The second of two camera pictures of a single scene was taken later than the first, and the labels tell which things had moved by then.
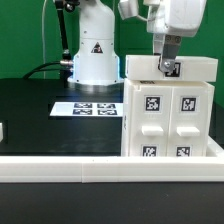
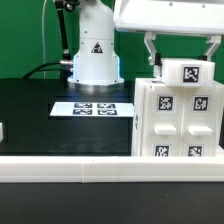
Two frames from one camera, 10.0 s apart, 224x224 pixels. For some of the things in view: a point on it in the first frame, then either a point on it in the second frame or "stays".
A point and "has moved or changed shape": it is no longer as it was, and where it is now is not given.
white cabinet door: [150, 124] has moved or changed shape
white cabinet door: [187, 130] has moved or changed shape
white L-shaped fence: [115, 169] stays
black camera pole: [68, 5] stays
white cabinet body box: [167, 118] has moved or changed shape
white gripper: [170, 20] -> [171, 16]
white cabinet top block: [185, 68] has moved or changed shape
